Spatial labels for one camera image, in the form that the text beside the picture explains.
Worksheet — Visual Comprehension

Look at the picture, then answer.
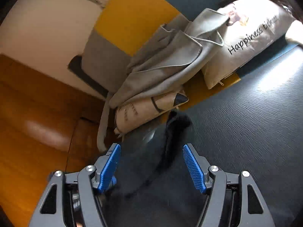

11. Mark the colour-block sofa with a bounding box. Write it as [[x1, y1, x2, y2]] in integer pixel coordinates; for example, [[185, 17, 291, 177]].
[[82, 0, 295, 108]]

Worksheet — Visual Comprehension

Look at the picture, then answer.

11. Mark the tan sweater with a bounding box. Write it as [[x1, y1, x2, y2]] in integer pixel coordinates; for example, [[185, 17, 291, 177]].
[[285, 20, 303, 46]]

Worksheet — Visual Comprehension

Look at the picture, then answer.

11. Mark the beige printed pillow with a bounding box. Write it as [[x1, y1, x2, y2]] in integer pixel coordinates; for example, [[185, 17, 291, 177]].
[[113, 92, 190, 138]]

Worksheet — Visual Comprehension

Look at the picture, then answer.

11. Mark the grey lettered pillow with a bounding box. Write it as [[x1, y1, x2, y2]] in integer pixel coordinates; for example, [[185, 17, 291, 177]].
[[201, 0, 296, 90]]

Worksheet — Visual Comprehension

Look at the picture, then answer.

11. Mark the black sweater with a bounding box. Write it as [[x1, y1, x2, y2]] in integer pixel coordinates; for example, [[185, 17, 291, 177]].
[[104, 110, 193, 200]]

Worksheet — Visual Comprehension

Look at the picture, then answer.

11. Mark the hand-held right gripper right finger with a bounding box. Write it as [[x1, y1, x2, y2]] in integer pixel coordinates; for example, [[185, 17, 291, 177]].
[[182, 144, 276, 227]]

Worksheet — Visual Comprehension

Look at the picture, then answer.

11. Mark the grey coat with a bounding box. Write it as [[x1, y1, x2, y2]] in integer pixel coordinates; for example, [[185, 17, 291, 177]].
[[97, 8, 231, 152]]

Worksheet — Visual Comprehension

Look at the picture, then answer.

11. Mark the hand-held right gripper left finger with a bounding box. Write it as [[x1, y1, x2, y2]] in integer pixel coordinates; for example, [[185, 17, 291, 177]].
[[28, 143, 122, 227]]

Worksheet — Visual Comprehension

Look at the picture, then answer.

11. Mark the black sofa side cushion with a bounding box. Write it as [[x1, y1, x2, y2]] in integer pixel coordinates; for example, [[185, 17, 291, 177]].
[[68, 55, 112, 100]]

